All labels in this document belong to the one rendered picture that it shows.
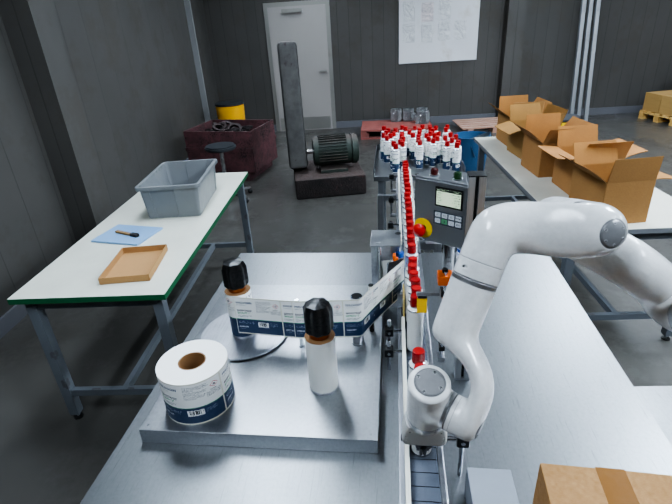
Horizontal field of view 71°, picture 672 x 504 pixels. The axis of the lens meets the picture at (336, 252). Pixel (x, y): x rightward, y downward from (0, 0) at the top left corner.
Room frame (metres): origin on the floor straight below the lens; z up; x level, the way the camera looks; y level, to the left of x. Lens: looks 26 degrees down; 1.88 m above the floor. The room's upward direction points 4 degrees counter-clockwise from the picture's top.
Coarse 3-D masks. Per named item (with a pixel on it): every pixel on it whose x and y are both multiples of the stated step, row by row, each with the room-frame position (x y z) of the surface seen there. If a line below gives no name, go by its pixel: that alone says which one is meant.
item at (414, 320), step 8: (416, 296) 1.25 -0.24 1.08; (416, 304) 1.24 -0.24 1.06; (408, 312) 1.25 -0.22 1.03; (416, 312) 1.23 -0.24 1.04; (408, 320) 1.25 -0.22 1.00; (416, 320) 1.23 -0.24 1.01; (408, 328) 1.25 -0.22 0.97; (416, 328) 1.23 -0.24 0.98; (408, 336) 1.25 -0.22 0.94; (416, 336) 1.23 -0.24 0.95; (408, 344) 1.25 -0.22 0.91; (416, 344) 1.23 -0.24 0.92
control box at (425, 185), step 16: (416, 176) 1.26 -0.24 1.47; (448, 176) 1.23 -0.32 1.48; (464, 176) 1.23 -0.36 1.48; (416, 192) 1.26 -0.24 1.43; (432, 192) 1.22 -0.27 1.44; (464, 192) 1.16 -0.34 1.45; (416, 208) 1.26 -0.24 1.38; (432, 208) 1.22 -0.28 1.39; (448, 208) 1.19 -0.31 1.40; (464, 208) 1.15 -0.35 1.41; (432, 224) 1.22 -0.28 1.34; (464, 224) 1.15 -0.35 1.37; (432, 240) 1.22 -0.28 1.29; (448, 240) 1.18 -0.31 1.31
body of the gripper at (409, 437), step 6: (402, 420) 0.79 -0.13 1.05; (402, 426) 0.78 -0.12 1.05; (408, 426) 0.75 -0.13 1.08; (402, 432) 0.77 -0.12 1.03; (408, 432) 0.75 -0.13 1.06; (414, 432) 0.74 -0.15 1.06; (444, 432) 0.74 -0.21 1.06; (402, 438) 0.77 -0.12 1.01; (408, 438) 0.76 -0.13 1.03; (414, 438) 0.75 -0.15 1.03; (420, 438) 0.75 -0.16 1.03; (426, 438) 0.75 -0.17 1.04; (432, 438) 0.75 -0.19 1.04; (438, 438) 0.75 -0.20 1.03; (444, 438) 0.75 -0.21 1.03; (408, 444) 0.77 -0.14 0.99; (414, 444) 0.77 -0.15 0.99; (420, 444) 0.77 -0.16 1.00; (426, 444) 0.76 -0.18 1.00; (432, 444) 0.76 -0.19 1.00; (438, 444) 0.76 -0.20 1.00; (444, 444) 0.76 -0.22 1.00
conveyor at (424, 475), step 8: (424, 328) 1.37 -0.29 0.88; (424, 336) 1.32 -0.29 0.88; (424, 344) 1.28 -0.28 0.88; (408, 352) 1.24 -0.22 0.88; (408, 360) 1.20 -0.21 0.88; (408, 368) 1.16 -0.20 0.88; (408, 376) 1.12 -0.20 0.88; (432, 448) 0.85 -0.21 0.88; (416, 456) 0.83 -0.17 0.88; (432, 456) 0.83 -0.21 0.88; (416, 464) 0.81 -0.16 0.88; (424, 464) 0.81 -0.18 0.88; (432, 464) 0.80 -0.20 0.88; (416, 472) 0.79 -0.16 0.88; (424, 472) 0.78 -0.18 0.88; (432, 472) 0.78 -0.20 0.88; (416, 480) 0.76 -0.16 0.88; (424, 480) 0.76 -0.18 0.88; (432, 480) 0.76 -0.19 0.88; (416, 488) 0.74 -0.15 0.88; (424, 488) 0.74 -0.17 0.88; (432, 488) 0.74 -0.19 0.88; (416, 496) 0.72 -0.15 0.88; (424, 496) 0.72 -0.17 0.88; (432, 496) 0.72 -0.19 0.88; (440, 496) 0.72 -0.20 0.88
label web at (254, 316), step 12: (240, 300) 1.35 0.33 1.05; (252, 300) 1.34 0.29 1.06; (264, 300) 1.33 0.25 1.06; (276, 300) 1.32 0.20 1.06; (240, 312) 1.35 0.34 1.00; (252, 312) 1.34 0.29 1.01; (264, 312) 1.33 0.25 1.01; (276, 312) 1.32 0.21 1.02; (288, 312) 1.31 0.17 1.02; (240, 324) 1.36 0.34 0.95; (252, 324) 1.34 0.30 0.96; (264, 324) 1.33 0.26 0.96; (276, 324) 1.32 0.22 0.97; (288, 324) 1.31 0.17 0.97; (288, 336) 1.31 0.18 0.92
